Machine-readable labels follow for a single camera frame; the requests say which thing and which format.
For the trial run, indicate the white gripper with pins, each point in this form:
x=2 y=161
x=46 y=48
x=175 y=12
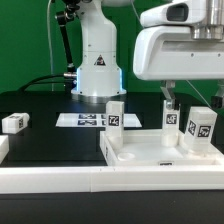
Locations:
x=169 y=53

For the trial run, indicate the white sheet with tags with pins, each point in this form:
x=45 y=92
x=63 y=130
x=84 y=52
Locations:
x=93 y=120

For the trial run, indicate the white square table top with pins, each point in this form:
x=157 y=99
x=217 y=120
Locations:
x=143 y=148

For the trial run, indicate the white U-shaped fence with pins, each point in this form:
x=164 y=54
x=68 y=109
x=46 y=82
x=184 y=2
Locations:
x=99 y=179

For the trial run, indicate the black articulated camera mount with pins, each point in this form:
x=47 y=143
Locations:
x=63 y=17

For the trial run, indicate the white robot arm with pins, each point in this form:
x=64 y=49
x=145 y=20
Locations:
x=99 y=75

